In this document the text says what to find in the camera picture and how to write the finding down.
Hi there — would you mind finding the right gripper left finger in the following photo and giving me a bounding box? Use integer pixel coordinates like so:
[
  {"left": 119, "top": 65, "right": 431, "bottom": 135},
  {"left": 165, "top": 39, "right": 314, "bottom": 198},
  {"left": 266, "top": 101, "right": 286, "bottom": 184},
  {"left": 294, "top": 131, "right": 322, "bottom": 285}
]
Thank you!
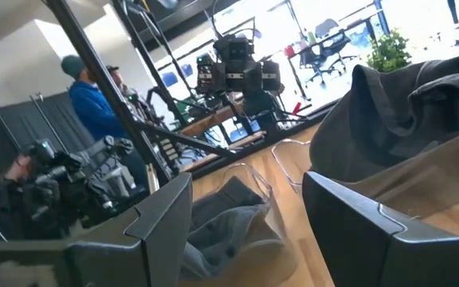
[{"left": 0, "top": 171, "right": 194, "bottom": 287}]

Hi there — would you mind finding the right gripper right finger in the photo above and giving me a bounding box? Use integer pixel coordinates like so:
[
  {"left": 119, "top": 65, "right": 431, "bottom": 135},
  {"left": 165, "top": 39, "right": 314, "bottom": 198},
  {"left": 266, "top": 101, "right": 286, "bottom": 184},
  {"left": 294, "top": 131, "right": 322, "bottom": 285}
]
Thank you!
[{"left": 301, "top": 171, "right": 459, "bottom": 287}]

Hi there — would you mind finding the dark grey baseball cap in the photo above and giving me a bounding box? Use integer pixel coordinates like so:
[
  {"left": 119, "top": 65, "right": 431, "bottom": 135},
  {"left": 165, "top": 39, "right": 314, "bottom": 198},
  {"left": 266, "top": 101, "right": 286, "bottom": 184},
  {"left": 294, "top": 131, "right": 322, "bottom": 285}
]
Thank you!
[
  {"left": 308, "top": 53, "right": 459, "bottom": 222},
  {"left": 179, "top": 175, "right": 292, "bottom": 282}
]

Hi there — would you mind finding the background wooden table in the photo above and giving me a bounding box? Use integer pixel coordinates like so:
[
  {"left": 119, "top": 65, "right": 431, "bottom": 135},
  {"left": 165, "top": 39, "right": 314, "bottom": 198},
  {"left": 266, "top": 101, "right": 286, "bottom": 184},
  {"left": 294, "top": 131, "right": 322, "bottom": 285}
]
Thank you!
[{"left": 179, "top": 101, "right": 269, "bottom": 173}]

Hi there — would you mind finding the clear plastic bin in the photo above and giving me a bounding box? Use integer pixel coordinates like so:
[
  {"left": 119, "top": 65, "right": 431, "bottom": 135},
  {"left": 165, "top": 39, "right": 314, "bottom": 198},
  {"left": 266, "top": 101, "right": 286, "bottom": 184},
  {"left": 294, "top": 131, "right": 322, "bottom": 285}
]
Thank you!
[
  {"left": 270, "top": 138, "right": 314, "bottom": 191},
  {"left": 179, "top": 162, "right": 300, "bottom": 287}
]

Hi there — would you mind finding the black office chair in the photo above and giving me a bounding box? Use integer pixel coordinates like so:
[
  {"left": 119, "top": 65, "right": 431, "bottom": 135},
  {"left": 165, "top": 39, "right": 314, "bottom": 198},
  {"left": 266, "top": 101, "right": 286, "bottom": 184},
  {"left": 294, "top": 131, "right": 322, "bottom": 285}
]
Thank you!
[{"left": 298, "top": 28, "right": 359, "bottom": 85}]

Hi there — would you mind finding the small green potted plant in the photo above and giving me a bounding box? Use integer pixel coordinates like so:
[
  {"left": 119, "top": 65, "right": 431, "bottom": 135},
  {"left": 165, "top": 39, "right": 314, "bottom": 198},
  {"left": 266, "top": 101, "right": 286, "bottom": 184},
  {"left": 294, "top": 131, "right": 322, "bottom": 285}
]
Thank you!
[{"left": 366, "top": 28, "right": 413, "bottom": 73}]

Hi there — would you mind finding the thin black pole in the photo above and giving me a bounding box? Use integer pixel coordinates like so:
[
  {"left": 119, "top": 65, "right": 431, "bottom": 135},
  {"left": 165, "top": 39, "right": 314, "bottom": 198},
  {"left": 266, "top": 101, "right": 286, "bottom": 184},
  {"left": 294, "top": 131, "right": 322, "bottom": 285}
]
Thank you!
[
  {"left": 0, "top": 102, "right": 24, "bottom": 157},
  {"left": 29, "top": 92, "right": 72, "bottom": 155}
]

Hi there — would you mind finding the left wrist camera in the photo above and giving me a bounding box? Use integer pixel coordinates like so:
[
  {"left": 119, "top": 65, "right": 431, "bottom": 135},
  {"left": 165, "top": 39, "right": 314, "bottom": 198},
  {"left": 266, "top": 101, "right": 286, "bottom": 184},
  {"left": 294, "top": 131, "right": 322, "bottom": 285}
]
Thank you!
[{"left": 213, "top": 34, "right": 254, "bottom": 61}]

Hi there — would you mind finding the black aluminium rig frame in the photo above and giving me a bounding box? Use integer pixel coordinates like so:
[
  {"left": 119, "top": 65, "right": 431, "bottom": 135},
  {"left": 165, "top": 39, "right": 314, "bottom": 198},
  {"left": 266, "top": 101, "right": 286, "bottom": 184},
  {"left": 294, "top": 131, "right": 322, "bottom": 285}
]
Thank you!
[{"left": 41, "top": 0, "right": 338, "bottom": 188}]

